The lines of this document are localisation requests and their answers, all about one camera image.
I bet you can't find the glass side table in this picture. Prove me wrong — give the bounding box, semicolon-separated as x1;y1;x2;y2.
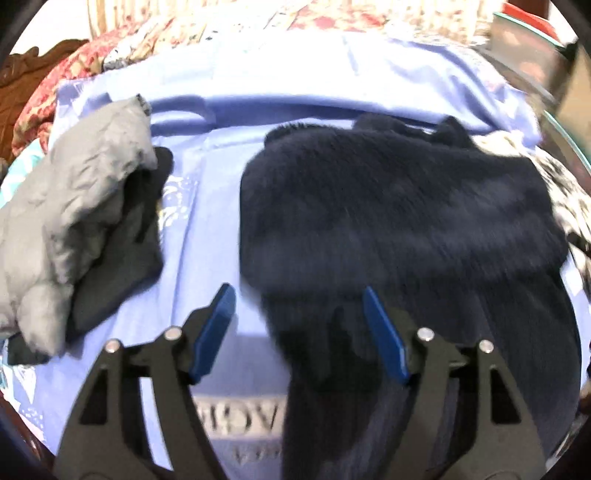
485;4;591;171

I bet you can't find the blue printed bedsheet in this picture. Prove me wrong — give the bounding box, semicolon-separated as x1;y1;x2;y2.
0;32;591;480

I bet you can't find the dark navy fleece garment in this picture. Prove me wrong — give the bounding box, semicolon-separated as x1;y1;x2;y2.
239;113;583;480

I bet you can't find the red floral quilt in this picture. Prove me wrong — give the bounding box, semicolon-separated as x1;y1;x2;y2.
11;0;504;158

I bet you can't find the grey padded garment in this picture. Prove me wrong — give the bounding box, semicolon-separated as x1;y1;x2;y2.
0;95;160;356

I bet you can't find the black and white patterned cloth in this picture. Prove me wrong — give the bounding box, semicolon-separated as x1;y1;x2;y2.
473;131;591;264

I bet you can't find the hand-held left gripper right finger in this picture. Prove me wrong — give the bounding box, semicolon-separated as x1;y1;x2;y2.
363;286;546;480

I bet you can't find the teal patterned cloth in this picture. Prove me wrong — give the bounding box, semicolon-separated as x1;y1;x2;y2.
0;138;47;208

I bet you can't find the black garment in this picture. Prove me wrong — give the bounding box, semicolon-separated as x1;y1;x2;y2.
7;147;174;365

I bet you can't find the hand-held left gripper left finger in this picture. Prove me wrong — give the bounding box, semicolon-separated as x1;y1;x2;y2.
53;283;237;480

